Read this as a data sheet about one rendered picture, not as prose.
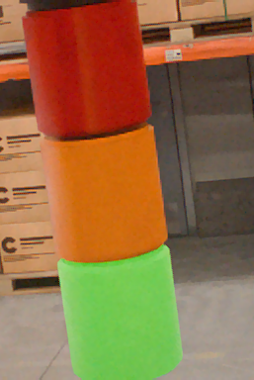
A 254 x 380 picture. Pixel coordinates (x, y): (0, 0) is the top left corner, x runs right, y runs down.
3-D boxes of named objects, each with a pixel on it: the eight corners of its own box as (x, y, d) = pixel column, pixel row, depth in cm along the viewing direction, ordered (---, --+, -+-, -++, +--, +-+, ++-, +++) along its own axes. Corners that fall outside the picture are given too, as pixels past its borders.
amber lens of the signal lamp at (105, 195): (41, 267, 53) (23, 146, 52) (74, 236, 58) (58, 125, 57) (153, 260, 52) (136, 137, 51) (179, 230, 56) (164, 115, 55)
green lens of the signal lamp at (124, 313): (58, 388, 54) (42, 271, 53) (90, 347, 59) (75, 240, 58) (169, 385, 53) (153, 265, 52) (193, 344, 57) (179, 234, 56)
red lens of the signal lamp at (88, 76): (22, 142, 52) (3, 17, 51) (58, 121, 57) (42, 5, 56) (135, 132, 51) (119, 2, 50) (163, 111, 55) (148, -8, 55)
